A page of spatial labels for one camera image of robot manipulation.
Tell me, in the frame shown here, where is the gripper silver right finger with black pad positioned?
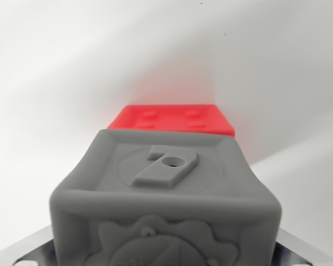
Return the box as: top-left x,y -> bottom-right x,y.
272,227 -> 333,266

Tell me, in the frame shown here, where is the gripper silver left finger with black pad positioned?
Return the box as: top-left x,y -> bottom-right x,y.
0,223 -> 56,266

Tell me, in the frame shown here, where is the grey embossed number cube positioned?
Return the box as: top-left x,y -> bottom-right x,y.
48,129 -> 282,266

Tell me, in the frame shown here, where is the red embossed cube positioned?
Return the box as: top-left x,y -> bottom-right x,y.
106,104 -> 235,137

